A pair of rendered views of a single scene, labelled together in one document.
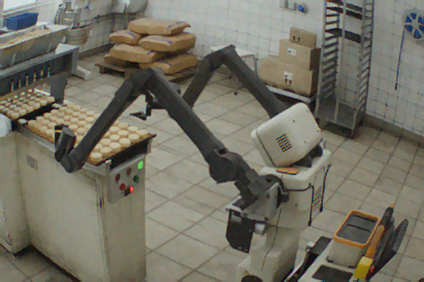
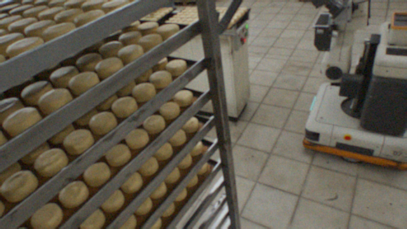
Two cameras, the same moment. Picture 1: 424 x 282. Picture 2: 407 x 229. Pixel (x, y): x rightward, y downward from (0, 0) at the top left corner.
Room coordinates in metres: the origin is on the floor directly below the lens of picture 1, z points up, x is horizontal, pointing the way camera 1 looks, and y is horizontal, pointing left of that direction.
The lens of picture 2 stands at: (-0.16, 0.55, 1.63)
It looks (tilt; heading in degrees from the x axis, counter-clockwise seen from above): 37 degrees down; 7
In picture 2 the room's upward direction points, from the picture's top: 12 degrees counter-clockwise
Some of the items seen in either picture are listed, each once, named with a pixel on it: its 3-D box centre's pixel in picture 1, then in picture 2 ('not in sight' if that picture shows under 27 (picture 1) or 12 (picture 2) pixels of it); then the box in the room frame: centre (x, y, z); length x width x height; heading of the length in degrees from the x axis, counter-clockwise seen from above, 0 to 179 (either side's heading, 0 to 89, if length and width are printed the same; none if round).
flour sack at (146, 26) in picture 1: (157, 26); not in sight; (6.01, 0.79, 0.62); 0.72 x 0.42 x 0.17; 66
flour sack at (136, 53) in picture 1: (138, 51); not in sight; (5.83, 0.96, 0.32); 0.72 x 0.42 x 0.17; 64
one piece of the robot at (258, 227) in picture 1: (261, 211); (328, 27); (1.60, -0.19, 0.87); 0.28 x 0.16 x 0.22; 151
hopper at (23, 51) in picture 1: (23, 46); not in sight; (2.31, 1.10, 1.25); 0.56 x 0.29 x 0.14; 152
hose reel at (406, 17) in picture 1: (413, 51); not in sight; (4.84, -2.19, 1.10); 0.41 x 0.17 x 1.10; 59
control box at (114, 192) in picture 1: (126, 179); (241, 35); (1.90, 0.33, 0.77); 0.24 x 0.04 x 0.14; 152
